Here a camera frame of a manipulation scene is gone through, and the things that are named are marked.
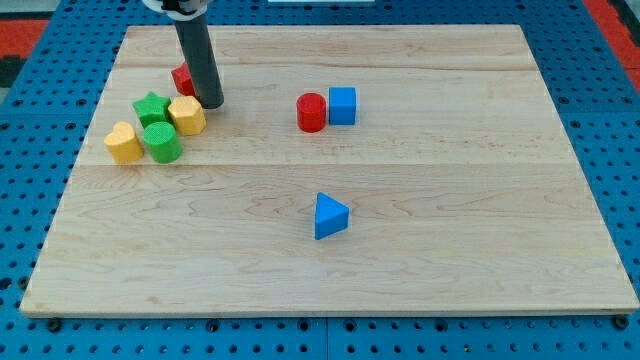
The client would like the green cylinder block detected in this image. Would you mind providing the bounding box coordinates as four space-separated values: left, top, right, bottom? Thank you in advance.
143 122 183 164

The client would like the yellow heart block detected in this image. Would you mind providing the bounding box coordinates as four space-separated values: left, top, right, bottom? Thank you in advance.
103 121 144 164

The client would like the green star block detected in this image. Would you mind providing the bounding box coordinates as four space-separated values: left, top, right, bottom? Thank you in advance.
132 92 171 129

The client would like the red star block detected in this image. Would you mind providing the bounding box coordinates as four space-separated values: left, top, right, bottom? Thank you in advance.
171 62 196 97

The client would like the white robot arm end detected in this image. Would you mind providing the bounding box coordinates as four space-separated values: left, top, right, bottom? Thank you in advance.
142 0 211 21

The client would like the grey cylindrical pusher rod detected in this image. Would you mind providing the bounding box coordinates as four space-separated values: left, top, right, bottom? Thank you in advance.
174 14 224 109

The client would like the light wooden board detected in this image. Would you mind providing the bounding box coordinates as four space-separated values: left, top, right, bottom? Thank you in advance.
20 25 639 319

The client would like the yellow hexagon block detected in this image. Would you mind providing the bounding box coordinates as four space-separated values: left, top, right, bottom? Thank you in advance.
168 96 206 136

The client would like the red cylinder block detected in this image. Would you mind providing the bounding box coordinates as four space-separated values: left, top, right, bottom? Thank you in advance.
296 92 327 133

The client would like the blue cube block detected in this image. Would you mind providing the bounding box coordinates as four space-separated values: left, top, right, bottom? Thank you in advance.
329 87 357 125

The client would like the blue triangle block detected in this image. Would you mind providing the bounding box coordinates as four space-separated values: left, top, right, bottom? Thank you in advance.
314 192 350 240

